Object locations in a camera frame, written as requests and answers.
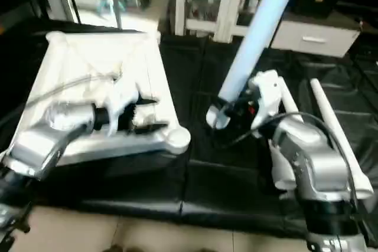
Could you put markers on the white plastic table top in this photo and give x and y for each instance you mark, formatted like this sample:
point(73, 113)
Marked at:
point(77, 63)

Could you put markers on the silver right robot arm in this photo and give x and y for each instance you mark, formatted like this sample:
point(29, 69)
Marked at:
point(313, 169)

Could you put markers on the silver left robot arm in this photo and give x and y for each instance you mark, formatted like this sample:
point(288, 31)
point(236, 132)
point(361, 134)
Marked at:
point(47, 140)

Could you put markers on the black work mat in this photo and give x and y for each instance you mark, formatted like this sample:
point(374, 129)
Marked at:
point(236, 175)

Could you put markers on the white drawer unit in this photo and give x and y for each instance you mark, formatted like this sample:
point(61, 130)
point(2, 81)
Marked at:
point(313, 36)

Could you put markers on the white glass door cabinet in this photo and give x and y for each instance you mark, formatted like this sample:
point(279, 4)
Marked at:
point(218, 1)

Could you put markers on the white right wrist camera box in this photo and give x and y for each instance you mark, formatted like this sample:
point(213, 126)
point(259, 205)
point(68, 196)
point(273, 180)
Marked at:
point(266, 95)

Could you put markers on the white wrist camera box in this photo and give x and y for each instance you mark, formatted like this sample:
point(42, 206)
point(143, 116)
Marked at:
point(123, 90)
point(266, 95)

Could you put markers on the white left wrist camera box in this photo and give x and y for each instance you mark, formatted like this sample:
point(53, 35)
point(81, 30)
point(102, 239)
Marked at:
point(123, 90)

